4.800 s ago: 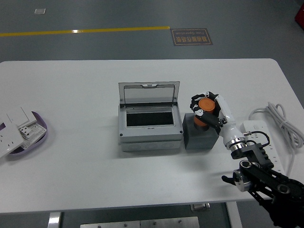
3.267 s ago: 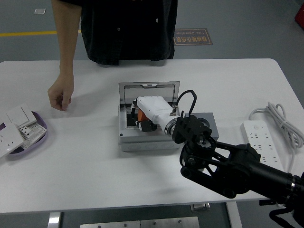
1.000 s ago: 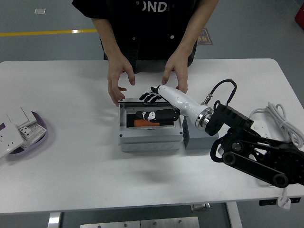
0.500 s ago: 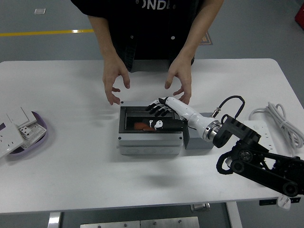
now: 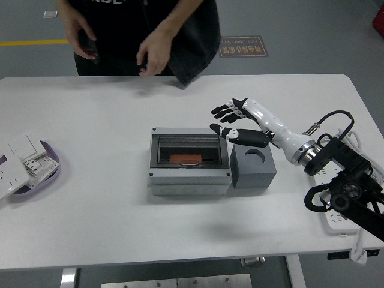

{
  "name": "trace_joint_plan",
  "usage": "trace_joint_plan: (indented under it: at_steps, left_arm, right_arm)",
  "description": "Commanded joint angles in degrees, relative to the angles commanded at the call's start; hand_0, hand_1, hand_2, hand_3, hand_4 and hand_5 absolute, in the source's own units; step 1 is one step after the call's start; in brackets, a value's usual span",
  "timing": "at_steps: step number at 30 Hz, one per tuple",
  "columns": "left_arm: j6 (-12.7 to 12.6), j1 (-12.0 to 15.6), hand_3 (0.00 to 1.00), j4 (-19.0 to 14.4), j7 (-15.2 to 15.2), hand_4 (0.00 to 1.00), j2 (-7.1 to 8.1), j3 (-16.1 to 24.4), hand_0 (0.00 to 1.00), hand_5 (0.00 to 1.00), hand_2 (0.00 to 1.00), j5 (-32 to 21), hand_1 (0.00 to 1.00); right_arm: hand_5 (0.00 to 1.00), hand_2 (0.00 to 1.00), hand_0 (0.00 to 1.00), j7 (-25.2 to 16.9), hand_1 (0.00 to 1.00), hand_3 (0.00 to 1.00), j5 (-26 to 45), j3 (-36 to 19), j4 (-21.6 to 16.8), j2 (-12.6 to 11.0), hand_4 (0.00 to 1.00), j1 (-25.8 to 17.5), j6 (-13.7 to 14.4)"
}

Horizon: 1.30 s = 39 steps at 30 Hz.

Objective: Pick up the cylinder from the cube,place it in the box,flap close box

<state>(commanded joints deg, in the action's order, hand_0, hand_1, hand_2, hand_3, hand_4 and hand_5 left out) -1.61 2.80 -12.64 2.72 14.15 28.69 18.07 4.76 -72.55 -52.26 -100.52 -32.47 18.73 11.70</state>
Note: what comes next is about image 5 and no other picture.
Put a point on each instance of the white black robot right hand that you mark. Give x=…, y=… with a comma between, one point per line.
x=270, y=120

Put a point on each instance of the person's left hand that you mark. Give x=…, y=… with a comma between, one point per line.
x=156, y=51

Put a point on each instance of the person's right hand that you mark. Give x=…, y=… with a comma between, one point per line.
x=73, y=33

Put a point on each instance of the black phone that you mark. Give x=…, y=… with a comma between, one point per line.
x=90, y=45

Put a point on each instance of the transparent hinged box lid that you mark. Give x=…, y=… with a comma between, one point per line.
x=186, y=147

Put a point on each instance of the orange cylinder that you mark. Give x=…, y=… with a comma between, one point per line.
x=183, y=158

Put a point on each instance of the grey electrical enclosure box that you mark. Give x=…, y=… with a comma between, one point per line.
x=189, y=180

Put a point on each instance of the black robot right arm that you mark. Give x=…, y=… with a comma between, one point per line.
x=339, y=153

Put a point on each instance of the person's left forearm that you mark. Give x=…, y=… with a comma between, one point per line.
x=172, y=18

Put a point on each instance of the person's right forearm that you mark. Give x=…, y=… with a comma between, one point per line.
x=64, y=7

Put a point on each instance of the grey cube with round hole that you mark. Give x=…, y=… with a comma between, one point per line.
x=255, y=178

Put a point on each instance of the small metal floor plate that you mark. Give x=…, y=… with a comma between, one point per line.
x=50, y=14

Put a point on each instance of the yellow floor tape line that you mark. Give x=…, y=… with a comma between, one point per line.
x=33, y=43

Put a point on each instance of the person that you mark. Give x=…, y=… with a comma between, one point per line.
x=120, y=30

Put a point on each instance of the brown floor sign sticker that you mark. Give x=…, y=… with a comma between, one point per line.
x=243, y=48

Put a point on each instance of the white power strip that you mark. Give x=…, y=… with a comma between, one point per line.
x=339, y=222

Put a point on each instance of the white perforated panel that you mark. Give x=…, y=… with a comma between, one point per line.
x=46, y=165

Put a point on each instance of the white circuit breaker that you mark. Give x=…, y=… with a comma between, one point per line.
x=32, y=166

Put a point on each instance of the purple tray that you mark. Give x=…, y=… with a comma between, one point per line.
x=51, y=177

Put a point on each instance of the red object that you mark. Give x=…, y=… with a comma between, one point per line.
x=378, y=22

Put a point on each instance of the black table control panel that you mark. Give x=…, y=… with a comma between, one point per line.
x=337, y=255

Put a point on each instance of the white table leg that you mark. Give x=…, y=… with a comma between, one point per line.
x=69, y=278
x=295, y=271

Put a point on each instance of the white wall switch panel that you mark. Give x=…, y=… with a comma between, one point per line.
x=24, y=147

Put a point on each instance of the metal table bracket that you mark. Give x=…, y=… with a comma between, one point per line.
x=253, y=261

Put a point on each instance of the white wall socket panel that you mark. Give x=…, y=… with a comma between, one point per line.
x=12, y=178

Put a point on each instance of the metal base plate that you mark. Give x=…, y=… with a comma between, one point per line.
x=177, y=282

